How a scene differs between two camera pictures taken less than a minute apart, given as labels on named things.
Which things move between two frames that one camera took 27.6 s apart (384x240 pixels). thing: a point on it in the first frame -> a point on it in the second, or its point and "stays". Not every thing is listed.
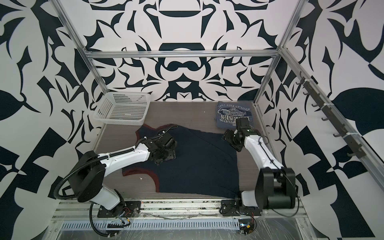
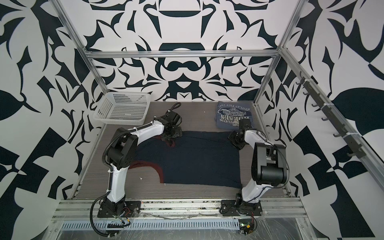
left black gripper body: [167, 155] -> [177, 132]
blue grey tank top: [228, 111] stays
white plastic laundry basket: [123, 108] stays
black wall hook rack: [357, 150] stays
